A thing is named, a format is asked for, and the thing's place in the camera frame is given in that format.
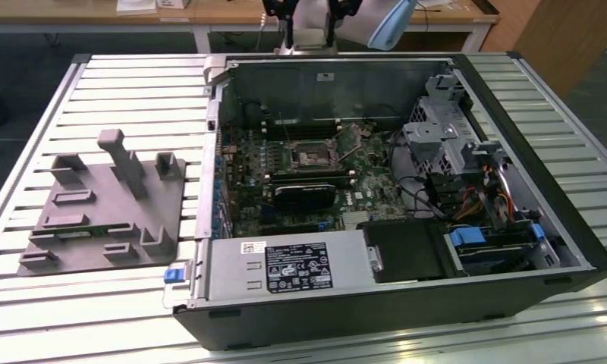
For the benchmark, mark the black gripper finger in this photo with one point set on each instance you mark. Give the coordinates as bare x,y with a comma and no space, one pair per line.
280,9
343,9

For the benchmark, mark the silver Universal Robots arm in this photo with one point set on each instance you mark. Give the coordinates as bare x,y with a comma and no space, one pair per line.
392,26

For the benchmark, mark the black RAM slot bank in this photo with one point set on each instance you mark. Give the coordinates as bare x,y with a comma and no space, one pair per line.
308,178
303,129

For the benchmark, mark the CPU socket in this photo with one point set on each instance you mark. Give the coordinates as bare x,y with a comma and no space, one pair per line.
311,159

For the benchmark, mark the wooden desk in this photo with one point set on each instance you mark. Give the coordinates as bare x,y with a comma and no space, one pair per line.
449,15

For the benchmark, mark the small white box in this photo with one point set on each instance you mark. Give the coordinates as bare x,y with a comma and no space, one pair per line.
172,4

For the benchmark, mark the flat white box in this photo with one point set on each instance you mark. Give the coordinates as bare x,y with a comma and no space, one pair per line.
136,7

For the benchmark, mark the thin metal locking lever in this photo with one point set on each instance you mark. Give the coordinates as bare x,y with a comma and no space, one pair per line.
285,127

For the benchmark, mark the silver metal drive cage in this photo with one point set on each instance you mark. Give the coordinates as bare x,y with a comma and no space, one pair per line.
427,132

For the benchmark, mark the brown wooden cabinet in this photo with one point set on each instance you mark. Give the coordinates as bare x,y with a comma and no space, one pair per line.
571,38

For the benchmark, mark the green motherboard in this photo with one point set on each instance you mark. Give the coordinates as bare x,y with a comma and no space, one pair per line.
373,189

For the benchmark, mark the black graphics card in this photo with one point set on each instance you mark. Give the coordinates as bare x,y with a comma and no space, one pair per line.
303,197

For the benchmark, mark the small silver heatsink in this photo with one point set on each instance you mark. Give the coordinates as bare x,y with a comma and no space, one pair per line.
357,220

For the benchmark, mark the gray parts rack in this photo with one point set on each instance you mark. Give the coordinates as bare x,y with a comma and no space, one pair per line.
116,212

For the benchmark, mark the black plastic shroud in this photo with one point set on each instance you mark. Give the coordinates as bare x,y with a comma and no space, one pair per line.
404,250

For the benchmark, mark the blue disk carrier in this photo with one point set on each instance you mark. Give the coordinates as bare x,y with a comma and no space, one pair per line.
467,239

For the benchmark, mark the green RAM stick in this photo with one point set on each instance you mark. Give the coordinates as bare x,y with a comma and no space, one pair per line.
101,230

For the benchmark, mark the silver power supply unit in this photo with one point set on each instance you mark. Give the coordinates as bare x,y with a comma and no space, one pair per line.
232,273

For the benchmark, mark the blue plastic clip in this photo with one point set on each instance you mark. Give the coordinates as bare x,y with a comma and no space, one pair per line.
537,233

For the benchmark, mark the blue case latch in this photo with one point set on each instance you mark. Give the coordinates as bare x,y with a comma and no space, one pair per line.
176,275

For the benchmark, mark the black open PC case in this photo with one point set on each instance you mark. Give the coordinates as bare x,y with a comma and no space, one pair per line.
333,322

